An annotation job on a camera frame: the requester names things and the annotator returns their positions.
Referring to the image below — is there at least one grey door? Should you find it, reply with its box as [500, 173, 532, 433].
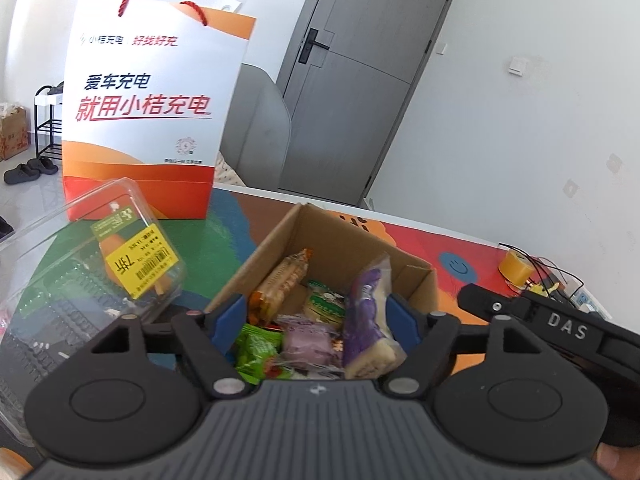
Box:
[275, 0, 463, 207]

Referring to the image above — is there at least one white dotted cushion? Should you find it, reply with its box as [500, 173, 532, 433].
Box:
[212, 152, 248, 188]

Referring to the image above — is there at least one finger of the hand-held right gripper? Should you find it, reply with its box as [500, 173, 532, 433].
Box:
[457, 284, 531, 322]

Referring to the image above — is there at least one orange and white paper bag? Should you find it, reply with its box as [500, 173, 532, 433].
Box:
[61, 0, 257, 222]

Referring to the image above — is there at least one brown printed carton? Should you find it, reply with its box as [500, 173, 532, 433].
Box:
[0, 105, 28, 161]

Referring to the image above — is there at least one clear cracker stack packet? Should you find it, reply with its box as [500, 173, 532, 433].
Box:
[248, 249, 313, 326]

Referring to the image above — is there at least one white power strip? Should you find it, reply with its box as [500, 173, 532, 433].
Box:
[570, 285, 613, 321]

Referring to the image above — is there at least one colourful cat printed table mat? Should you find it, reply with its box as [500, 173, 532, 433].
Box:
[30, 187, 613, 361]

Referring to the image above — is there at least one grey upholstered chair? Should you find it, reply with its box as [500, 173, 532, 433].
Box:
[217, 62, 292, 188]

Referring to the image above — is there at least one green edged rice cracker packet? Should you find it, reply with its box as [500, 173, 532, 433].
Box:
[304, 280, 348, 331]

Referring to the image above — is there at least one black cable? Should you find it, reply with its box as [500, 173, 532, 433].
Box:
[500, 242, 591, 301]

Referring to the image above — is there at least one black shoe rack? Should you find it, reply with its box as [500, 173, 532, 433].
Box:
[34, 81, 66, 161]

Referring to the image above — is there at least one clear plastic tray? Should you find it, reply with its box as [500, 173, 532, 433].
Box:
[0, 220, 211, 448]

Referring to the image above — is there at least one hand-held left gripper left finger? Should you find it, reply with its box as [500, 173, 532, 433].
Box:
[82, 294, 253, 401]

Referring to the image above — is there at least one person's right hand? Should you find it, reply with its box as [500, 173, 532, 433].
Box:
[595, 442, 640, 480]

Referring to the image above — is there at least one clear clamshell box with labels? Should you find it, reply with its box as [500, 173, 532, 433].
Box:
[62, 177, 188, 313]

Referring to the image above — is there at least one large purple bread packet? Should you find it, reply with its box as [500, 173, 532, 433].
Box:
[341, 255, 407, 380]

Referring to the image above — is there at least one yellow tape roll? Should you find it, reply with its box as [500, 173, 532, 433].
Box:
[500, 249, 535, 288]

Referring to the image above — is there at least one black door handle lock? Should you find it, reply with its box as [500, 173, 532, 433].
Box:
[298, 29, 332, 65]

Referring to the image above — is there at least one brown cardboard box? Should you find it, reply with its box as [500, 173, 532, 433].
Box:
[205, 202, 441, 386]

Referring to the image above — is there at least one small light purple bread packet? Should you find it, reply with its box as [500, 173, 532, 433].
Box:
[277, 315, 341, 368]

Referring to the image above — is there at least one dark green snack packet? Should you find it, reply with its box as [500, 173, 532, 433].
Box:
[234, 324, 286, 386]

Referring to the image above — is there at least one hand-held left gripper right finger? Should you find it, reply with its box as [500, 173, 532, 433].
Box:
[382, 292, 551, 401]

